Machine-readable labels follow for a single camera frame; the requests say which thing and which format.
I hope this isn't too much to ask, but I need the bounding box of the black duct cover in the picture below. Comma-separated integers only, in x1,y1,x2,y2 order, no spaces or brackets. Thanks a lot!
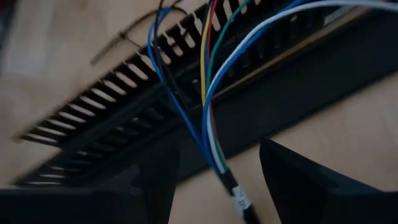
174,7,398,184

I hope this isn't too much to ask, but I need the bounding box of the yellow wire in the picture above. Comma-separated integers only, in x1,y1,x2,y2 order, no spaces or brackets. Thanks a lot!
199,0,218,108

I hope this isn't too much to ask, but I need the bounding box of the black sleeve with white label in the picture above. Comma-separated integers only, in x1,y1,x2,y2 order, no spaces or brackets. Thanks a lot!
217,167,262,224

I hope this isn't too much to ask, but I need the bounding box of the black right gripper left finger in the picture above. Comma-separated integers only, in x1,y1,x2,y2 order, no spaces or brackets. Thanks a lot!
0,139,180,224

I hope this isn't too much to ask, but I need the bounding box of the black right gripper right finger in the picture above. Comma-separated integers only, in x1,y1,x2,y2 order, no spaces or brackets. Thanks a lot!
259,138,398,224

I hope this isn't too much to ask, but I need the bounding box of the black slotted cable duct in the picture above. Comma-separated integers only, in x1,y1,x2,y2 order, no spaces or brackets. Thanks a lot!
11,0,330,189

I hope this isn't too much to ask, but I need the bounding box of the black cable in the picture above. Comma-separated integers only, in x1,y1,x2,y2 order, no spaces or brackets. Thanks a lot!
89,6,189,67

